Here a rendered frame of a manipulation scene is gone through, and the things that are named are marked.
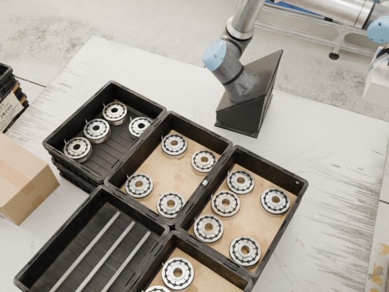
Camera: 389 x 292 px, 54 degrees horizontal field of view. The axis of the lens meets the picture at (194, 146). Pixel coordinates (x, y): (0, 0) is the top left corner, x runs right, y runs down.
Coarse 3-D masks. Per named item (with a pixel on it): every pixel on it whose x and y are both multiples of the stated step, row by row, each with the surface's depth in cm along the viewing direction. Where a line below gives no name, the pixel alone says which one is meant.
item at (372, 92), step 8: (384, 64) 136; (368, 72) 146; (376, 72) 133; (384, 72) 133; (368, 80) 139; (376, 80) 131; (384, 80) 131; (368, 88) 133; (376, 88) 132; (384, 88) 131; (368, 96) 136; (376, 96) 134; (384, 96) 133; (384, 104) 136
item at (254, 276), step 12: (228, 156) 140; (252, 156) 139; (216, 168) 136; (276, 168) 136; (300, 180) 133; (300, 192) 130; (192, 204) 128; (288, 216) 125; (180, 228) 123; (276, 240) 120; (216, 252) 118; (264, 264) 116; (252, 276) 114
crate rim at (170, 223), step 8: (168, 112) 151; (176, 112) 151; (160, 120) 148; (184, 120) 148; (152, 128) 146; (200, 128) 146; (144, 136) 144; (216, 136) 144; (232, 144) 142; (224, 152) 140; (112, 176) 134; (208, 176) 134; (104, 184) 133; (200, 184) 132; (120, 192) 130; (136, 200) 128; (192, 200) 129; (144, 208) 127; (184, 208) 127; (160, 216) 125; (176, 216) 125; (168, 224) 123
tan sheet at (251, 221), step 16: (256, 176) 146; (256, 192) 141; (288, 192) 142; (208, 208) 138; (240, 208) 138; (256, 208) 138; (224, 224) 134; (240, 224) 134; (256, 224) 134; (272, 224) 134; (224, 240) 131; (256, 240) 131
